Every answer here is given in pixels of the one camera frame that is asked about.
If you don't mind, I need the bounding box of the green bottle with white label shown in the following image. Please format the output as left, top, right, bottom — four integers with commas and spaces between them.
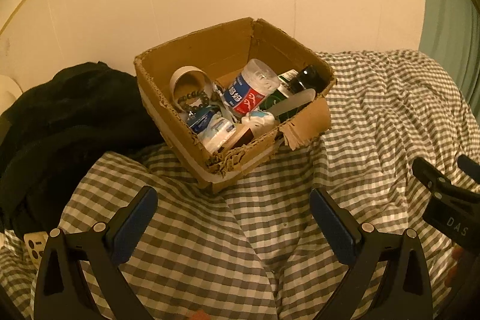
262, 66, 326, 111

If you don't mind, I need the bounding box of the plastic bottle with blue label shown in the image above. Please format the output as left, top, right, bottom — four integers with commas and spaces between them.
221, 58, 280, 116

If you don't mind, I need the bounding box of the white tape roll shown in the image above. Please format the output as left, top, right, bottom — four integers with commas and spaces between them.
169, 66, 214, 107

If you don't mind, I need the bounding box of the brown cardboard box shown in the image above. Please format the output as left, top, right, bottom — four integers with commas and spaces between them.
134, 17, 337, 190

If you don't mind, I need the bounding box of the white tissue pack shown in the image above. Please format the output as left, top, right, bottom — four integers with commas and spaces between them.
202, 115, 237, 152

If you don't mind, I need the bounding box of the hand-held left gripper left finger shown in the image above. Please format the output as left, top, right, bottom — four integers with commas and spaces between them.
34, 186, 158, 320

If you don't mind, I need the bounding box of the white power strip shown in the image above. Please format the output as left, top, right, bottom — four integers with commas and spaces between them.
23, 232, 49, 268

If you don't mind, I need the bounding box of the person's right hand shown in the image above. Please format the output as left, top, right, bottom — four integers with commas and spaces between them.
444, 245, 464, 289

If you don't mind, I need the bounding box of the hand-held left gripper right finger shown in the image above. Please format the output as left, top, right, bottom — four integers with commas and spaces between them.
309, 187, 437, 320

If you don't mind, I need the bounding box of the blue printed tissue pack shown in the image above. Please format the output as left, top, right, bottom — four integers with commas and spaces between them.
187, 108, 217, 134

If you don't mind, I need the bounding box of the small brown box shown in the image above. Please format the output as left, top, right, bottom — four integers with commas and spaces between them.
219, 127, 256, 153

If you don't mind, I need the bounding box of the black cloth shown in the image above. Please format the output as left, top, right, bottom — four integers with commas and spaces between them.
0, 61, 169, 242

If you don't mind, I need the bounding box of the dark bead bracelet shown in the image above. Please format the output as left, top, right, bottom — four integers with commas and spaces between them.
176, 91, 211, 111

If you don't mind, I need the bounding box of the green curtain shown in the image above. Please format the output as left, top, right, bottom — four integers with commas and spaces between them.
416, 0, 480, 107

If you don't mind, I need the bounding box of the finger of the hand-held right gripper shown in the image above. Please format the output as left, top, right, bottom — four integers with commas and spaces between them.
457, 154, 480, 186
412, 157, 456, 195

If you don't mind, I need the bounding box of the grey checkered blanket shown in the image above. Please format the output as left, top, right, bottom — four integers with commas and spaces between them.
0, 49, 480, 320

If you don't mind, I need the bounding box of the white and blue tube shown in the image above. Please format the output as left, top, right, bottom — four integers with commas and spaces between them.
242, 110, 279, 137

